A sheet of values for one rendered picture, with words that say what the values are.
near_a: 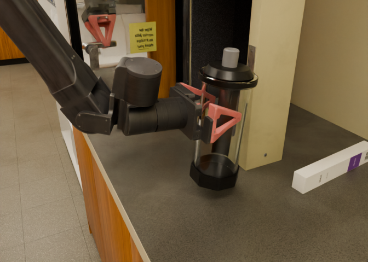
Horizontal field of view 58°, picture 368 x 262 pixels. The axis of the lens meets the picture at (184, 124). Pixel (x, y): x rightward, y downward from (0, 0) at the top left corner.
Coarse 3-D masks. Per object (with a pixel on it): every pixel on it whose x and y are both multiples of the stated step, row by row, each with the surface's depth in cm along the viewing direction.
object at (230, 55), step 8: (232, 48) 59; (224, 56) 59; (232, 56) 58; (208, 64) 60; (216, 64) 60; (224, 64) 59; (232, 64) 59; (240, 64) 62; (208, 72) 59; (216, 72) 57; (224, 72) 57; (232, 72) 57; (240, 72) 57; (248, 72) 58; (232, 80) 57; (240, 80) 57
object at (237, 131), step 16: (224, 80) 56; (256, 80) 58; (208, 96) 59; (224, 96) 58; (240, 96) 58; (240, 112) 60; (240, 128) 62; (208, 144) 63; (224, 144) 62; (240, 144) 64; (208, 160) 64; (224, 160) 63; (224, 176) 65
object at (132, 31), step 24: (96, 0) 76; (120, 0) 79; (144, 0) 82; (168, 0) 86; (96, 24) 78; (120, 24) 81; (144, 24) 85; (168, 24) 88; (120, 48) 84; (144, 48) 87; (168, 48) 91; (96, 72) 83; (168, 72) 94; (168, 96) 97
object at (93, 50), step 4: (88, 48) 79; (92, 48) 78; (96, 48) 79; (88, 52) 79; (92, 52) 78; (96, 52) 79; (92, 56) 79; (96, 56) 79; (92, 60) 79; (96, 60) 80; (92, 64) 80; (96, 64) 80; (92, 68) 80; (96, 68) 81
